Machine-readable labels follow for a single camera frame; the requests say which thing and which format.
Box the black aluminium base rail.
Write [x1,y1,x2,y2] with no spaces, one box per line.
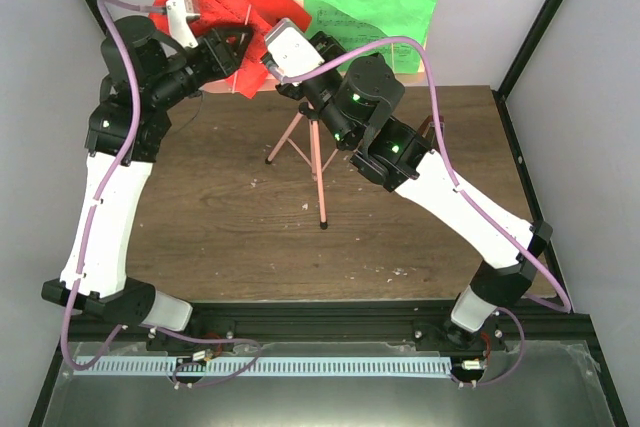
[59,299,591,353]

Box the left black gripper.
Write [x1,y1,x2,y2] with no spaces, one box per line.
[148,25,252,109]

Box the red paper sheet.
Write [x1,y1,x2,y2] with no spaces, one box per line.
[149,0,313,100]

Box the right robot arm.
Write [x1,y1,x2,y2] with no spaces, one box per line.
[262,25,552,350]

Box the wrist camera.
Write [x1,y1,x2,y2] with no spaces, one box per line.
[165,0,200,48]
[261,18,325,82]

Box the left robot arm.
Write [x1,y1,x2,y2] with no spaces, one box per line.
[41,15,253,351]

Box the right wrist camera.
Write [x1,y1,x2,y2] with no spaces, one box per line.
[261,18,325,82]

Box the green sheet music paper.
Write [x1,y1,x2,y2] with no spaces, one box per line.
[287,0,444,74]

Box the white slotted cable duct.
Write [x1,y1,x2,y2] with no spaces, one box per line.
[83,356,452,378]

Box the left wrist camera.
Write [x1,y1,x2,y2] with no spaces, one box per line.
[165,0,200,48]

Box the reddish-brown wooden metronome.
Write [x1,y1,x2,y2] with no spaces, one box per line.
[417,115,440,150]

